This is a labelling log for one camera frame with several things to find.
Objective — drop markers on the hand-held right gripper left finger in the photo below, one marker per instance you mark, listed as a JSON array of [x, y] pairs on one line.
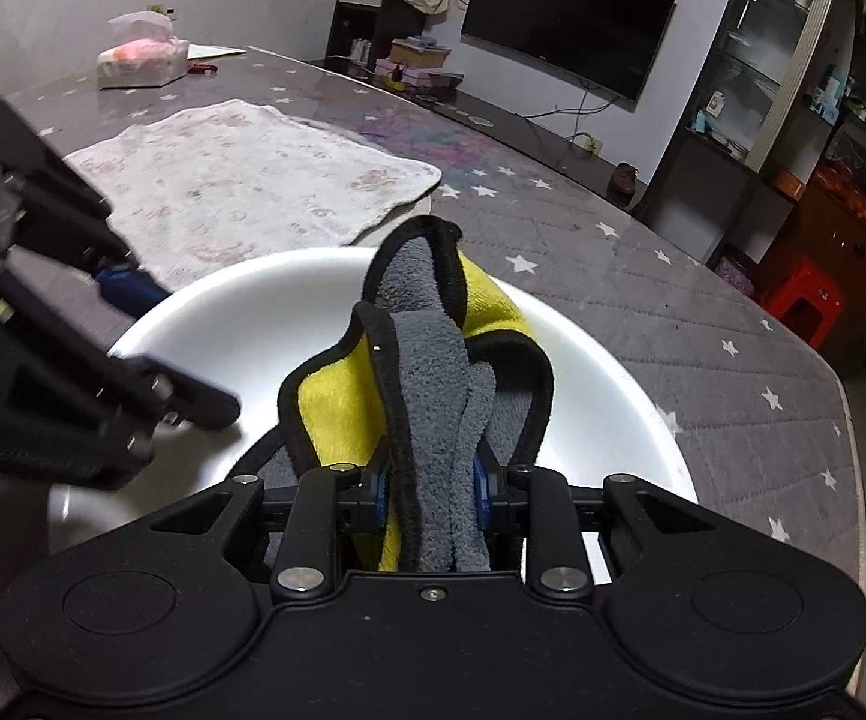
[[379, 495]]

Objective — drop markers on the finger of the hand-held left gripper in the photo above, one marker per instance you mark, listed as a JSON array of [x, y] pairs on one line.
[[200, 401], [129, 289]]

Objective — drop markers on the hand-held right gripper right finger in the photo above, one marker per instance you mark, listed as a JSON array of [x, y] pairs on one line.
[[481, 499]]

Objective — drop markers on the white bowl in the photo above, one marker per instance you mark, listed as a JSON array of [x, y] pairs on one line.
[[253, 330]]

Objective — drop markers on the grey yellow cleaning cloth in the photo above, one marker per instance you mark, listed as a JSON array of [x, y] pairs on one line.
[[433, 390]]

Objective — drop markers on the white patterned towel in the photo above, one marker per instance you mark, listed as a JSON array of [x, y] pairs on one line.
[[253, 180]]

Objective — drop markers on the soft tissue pack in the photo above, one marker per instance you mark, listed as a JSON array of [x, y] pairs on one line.
[[140, 60]]

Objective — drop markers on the grey star-print table cover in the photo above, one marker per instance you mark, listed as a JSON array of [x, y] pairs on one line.
[[703, 300]]

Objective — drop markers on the stack of pastel boxes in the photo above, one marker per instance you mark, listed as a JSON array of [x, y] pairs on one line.
[[418, 56]]

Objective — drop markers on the red plastic stool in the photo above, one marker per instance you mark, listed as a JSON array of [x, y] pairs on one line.
[[800, 277]]

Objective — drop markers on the brown wooden cabinet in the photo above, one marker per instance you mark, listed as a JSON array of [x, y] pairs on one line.
[[838, 247]]

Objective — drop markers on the bag of oranges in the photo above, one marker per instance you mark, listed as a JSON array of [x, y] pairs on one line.
[[849, 195]]

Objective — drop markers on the black television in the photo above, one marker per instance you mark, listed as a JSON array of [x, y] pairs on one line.
[[568, 15]]

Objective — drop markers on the glass display cabinet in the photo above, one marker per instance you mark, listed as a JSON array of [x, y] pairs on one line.
[[778, 30]]

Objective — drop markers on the white wall socket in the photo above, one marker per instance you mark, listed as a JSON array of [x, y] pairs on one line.
[[590, 145]]

